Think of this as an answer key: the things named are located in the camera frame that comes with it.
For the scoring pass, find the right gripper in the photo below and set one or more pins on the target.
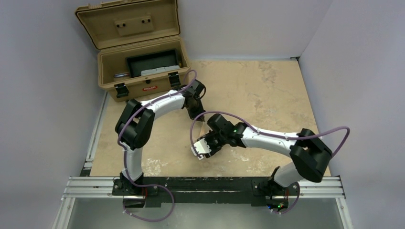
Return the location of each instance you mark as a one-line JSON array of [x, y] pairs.
[[210, 142]]

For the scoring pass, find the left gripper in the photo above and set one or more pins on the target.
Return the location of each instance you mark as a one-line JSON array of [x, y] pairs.
[[196, 110]]

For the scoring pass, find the beige folding umbrella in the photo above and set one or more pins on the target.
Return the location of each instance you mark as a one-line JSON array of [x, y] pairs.
[[202, 131]]

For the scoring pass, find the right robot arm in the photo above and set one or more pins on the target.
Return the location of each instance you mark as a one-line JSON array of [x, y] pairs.
[[309, 154]]

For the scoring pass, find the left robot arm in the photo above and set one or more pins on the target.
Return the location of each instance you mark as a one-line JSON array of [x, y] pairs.
[[136, 122]]

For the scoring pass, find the grey box in case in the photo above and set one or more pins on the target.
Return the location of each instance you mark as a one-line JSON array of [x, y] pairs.
[[159, 70]]

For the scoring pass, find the black tray in case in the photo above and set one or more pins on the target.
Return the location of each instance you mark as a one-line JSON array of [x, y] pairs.
[[137, 64]]

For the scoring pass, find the tan hard case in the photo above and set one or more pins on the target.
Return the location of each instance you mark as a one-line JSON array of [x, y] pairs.
[[126, 28]]

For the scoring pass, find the metal can in case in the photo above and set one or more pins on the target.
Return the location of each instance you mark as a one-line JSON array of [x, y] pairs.
[[122, 75]]

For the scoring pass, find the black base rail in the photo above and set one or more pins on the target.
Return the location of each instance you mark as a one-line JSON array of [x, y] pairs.
[[254, 191]]

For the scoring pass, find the aluminium frame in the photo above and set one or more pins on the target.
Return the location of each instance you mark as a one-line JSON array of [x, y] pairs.
[[86, 186]]

